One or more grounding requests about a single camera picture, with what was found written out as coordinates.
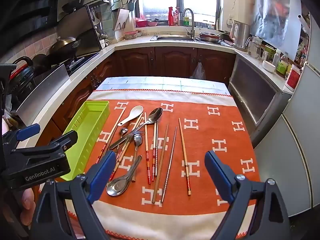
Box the hanging plastic bag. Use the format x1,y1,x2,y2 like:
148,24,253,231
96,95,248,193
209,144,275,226
191,61,207,79

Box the black wok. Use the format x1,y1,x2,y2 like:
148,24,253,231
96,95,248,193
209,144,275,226
49,37,82,56

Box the large metal spoon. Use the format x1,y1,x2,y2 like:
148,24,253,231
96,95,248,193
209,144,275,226
109,107,163,150

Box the green-labelled bottle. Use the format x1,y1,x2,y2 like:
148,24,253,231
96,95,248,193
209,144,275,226
276,55,289,75

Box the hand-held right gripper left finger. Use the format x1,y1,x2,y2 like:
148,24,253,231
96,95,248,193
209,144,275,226
30,151,117,240

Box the person's left hand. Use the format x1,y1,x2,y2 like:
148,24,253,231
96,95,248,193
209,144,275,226
20,187,37,227

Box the white bowl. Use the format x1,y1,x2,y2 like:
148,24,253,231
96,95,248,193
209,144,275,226
262,60,277,73

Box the brown wooden cabinets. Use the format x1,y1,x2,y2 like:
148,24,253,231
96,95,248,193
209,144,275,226
37,46,237,143

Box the light blue tablecloth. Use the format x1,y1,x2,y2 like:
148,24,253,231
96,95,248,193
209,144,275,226
96,76,230,97

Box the white plastic bottle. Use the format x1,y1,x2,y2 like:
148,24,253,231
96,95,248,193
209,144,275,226
272,49,282,68

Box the black pot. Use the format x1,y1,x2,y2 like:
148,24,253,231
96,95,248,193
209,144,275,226
32,54,52,72

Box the orange patterned blanket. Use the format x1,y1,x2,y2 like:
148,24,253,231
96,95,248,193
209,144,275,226
65,90,262,239

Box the glass pitcher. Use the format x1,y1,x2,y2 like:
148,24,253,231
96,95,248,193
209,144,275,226
246,36,262,58

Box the white ceramic spoon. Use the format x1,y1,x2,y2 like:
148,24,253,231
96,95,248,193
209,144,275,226
117,105,144,126

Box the stack of dishes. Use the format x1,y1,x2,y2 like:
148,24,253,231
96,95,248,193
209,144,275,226
199,31,222,42

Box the steel sink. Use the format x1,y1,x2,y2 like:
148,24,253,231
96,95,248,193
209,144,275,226
150,34,197,42

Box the black cooktop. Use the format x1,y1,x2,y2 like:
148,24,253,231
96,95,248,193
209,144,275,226
66,52,100,77

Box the metal soup spoon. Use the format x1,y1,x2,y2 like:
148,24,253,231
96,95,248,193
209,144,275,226
106,155,142,196

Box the grey cabinet appliance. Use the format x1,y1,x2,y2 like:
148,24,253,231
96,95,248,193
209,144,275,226
229,54,293,143

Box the green plastic utensil tray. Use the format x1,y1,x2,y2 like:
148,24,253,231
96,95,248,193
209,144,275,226
60,100,110,181

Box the wooden cutting board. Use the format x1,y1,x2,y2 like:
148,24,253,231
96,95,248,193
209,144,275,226
112,8,130,30

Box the red-labelled jar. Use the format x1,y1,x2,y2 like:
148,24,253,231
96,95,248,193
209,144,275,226
286,65,302,92

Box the metal fork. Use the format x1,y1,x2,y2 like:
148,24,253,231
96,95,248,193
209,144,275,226
114,129,146,160

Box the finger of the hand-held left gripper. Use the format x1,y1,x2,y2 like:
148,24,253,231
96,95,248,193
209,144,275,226
2,123,41,153
14,129,79,156

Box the small metal spoon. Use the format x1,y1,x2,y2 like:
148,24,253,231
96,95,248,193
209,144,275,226
115,127,129,153

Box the steel faucet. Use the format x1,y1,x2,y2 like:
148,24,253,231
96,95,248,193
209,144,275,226
182,8,195,38

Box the plastic wall sheet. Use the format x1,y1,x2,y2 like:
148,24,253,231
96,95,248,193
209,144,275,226
250,0,303,58

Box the medium metal spoon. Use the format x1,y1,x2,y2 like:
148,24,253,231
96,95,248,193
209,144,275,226
131,134,143,182

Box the grey refrigerator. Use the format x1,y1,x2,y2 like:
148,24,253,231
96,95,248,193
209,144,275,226
254,62,320,240

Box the steel splash guard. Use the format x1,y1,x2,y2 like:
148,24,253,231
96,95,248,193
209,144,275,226
16,64,70,125

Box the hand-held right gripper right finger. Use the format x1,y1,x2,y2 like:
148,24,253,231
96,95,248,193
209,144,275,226
204,151,292,240

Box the electric kettle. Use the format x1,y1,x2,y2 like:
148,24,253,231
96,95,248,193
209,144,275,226
229,20,250,49

